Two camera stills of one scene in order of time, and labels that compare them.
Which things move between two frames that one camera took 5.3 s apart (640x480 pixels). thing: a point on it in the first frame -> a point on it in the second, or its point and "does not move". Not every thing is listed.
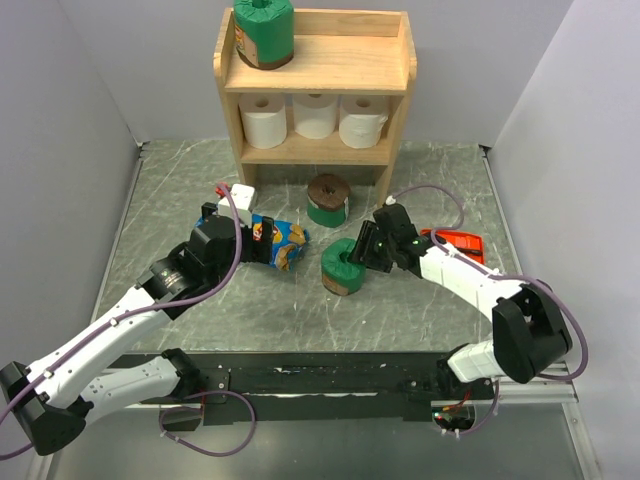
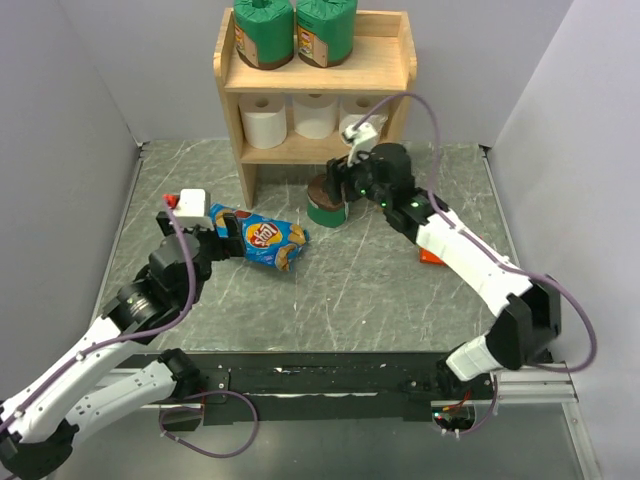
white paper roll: x=264 y=118 does not move
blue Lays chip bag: x=288 y=241 does not move
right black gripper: x=369 y=232 -> x=338 y=172
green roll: x=340 y=277 -> x=325 y=31
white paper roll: x=362 y=117 does not move
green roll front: x=264 y=32 does not move
